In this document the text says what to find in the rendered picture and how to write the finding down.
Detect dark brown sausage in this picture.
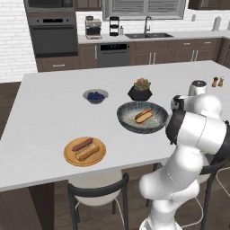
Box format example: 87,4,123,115
71,137,94,152

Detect brown base cupboard run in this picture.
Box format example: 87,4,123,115
129,37,230,67

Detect black wall oven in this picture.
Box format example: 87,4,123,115
26,12,79,58

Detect reddish brown sausage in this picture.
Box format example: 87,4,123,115
134,107,153,119

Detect brown island base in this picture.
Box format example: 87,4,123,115
0,181,56,230

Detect dark sink tap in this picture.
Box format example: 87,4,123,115
143,16,153,35

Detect black microwave oven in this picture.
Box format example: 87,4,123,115
23,0,75,13

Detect window with blinds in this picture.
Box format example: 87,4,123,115
102,0,187,21

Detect pale hot dog bun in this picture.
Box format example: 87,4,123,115
135,111,155,124

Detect silver coffee machine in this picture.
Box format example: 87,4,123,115
84,15,103,40

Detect tan hot dog bun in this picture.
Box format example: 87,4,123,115
75,143,101,163

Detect orange round plate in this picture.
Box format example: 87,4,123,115
63,136,107,167

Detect dark kitchen sink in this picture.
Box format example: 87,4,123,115
124,31,174,40

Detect black dishwasher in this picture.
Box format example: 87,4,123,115
96,42,131,68

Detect black tiered rack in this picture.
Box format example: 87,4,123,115
109,16,120,37

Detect blueberries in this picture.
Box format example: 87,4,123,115
86,91,106,102

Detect brown wall cupboard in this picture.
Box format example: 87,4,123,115
188,0,230,11
75,0,103,12

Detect white topped salt shaker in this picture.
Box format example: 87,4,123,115
217,75,226,88

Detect black faceted plant pot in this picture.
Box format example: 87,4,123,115
127,84,154,102

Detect brown cupboards beside oven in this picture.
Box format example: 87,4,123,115
35,43,99,73

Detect green succulent plant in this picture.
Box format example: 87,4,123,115
133,77,152,92

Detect large dark blue bowl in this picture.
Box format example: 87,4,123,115
116,101,170,135

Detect small grey bowl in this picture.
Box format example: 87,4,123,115
82,88,110,105

